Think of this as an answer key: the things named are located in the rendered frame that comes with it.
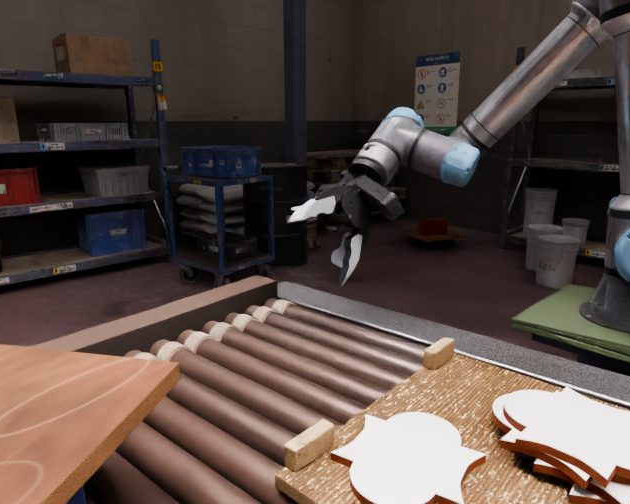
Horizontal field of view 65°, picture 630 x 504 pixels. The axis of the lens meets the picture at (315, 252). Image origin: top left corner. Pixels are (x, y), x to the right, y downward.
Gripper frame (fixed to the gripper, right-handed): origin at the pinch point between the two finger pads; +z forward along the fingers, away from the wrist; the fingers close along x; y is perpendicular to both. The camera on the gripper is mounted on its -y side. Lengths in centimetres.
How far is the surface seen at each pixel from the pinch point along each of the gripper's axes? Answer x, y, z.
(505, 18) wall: -157, 205, -466
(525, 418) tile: -6.8, -36.2, 13.5
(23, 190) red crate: 6, 363, -43
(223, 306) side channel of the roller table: -2.3, 19.1, 11.1
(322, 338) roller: -11.0, 1.4, 8.3
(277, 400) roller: -1.3, -9.4, 22.9
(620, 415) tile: -12.3, -42.2, 8.1
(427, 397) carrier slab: -9.3, -23.2, 13.5
